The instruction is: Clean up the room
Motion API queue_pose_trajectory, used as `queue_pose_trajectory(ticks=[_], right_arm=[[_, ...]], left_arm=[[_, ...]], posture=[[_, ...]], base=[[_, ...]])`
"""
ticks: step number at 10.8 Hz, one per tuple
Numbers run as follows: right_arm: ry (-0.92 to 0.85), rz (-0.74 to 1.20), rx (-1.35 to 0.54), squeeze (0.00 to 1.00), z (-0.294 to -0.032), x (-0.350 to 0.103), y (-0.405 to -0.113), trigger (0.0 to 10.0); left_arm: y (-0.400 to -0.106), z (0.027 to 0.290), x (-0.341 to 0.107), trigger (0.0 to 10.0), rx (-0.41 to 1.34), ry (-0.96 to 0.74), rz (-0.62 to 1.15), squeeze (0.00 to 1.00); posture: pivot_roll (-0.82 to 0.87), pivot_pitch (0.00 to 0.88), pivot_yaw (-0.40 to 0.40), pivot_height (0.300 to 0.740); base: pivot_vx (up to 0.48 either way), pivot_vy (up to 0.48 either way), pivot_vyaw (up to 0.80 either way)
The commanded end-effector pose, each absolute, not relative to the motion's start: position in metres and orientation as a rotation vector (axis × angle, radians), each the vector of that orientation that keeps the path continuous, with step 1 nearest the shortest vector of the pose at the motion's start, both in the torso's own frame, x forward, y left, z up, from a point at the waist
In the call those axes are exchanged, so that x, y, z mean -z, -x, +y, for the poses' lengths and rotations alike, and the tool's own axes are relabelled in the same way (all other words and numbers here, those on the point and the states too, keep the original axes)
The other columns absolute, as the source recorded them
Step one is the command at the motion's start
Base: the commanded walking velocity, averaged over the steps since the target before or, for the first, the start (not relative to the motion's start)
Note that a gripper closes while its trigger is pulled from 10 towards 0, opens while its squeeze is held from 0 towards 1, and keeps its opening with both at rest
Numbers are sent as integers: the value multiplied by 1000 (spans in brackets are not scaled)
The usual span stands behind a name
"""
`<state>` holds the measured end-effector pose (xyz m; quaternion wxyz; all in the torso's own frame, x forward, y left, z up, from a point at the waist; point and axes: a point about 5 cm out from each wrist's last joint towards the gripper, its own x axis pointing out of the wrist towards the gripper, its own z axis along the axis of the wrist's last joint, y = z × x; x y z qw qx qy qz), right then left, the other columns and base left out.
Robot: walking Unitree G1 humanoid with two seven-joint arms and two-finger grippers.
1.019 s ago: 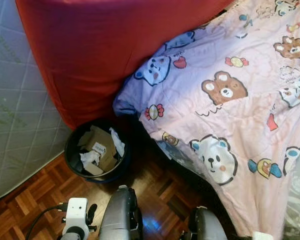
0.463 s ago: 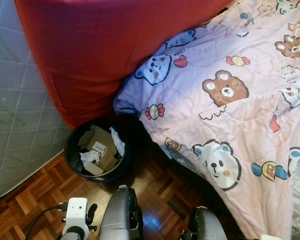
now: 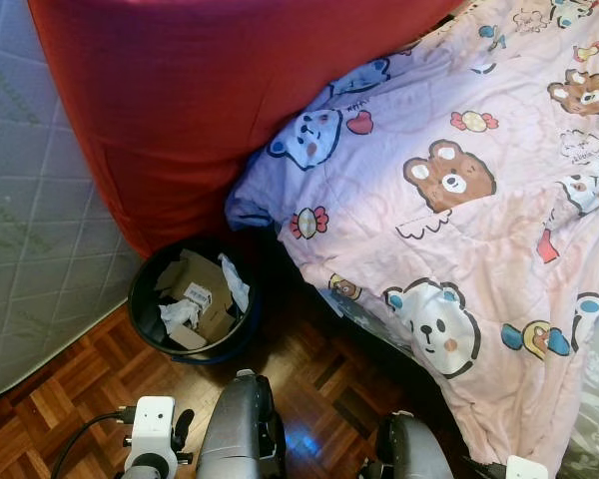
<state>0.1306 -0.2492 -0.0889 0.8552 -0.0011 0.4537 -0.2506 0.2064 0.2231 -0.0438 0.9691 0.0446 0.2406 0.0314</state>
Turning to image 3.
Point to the grey left robot leg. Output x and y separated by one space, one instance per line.
238 429

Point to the grey robot leg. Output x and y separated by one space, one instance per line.
409 454
238 429

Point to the crumpled white paper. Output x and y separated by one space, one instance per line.
180 314

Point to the black round waste bin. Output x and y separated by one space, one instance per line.
140 309

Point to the brown cardboard box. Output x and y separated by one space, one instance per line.
205 279

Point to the white plastic bag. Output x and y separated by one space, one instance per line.
236 284

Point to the grey right robot leg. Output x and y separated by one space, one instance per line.
409 454

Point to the grey quilted mattress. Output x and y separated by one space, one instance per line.
40 220

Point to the pink cartoon bear blanket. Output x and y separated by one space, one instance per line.
459 249

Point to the red fabric armchair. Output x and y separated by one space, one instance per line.
210 100

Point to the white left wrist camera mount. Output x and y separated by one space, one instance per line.
152 424

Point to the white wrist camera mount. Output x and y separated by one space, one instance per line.
527 469
152 424

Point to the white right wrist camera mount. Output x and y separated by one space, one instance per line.
527 469

